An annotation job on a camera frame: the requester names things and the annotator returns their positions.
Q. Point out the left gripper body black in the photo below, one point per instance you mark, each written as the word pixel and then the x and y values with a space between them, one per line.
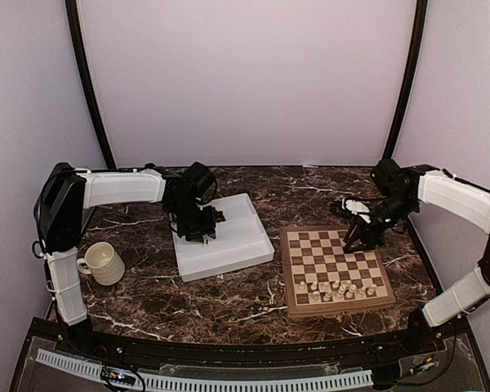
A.
pixel 190 220

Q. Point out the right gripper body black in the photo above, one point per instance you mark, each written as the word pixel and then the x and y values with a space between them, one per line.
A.
pixel 396 208

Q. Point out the white plastic divided tray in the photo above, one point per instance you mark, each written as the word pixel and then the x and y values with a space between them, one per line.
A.
pixel 241 242

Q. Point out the white chess piece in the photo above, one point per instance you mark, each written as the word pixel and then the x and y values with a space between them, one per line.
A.
pixel 328 295
pixel 351 291
pixel 361 292

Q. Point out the wooden chess board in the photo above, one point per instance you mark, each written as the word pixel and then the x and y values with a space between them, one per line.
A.
pixel 316 253

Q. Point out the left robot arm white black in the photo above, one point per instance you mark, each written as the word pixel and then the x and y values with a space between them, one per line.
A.
pixel 70 191

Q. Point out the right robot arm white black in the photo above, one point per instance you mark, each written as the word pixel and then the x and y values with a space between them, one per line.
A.
pixel 455 230

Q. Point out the dark chess pieces pile upper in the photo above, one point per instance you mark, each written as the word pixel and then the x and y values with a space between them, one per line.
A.
pixel 218 215

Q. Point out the white chess queen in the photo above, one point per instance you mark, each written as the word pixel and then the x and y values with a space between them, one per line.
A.
pixel 340 294

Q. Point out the cream ribbed ceramic mug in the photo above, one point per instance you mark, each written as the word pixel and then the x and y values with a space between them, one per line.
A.
pixel 103 263

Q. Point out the black right frame post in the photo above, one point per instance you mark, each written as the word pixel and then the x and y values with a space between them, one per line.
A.
pixel 405 91

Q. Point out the black frame post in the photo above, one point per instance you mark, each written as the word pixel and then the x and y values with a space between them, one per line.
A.
pixel 405 91
pixel 71 7

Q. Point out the black front rail base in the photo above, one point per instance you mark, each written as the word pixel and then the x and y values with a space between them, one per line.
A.
pixel 446 360

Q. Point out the white slotted cable duct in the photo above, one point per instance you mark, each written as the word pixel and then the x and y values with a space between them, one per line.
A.
pixel 190 378

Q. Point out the black left frame post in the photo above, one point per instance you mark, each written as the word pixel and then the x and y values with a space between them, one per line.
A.
pixel 71 7

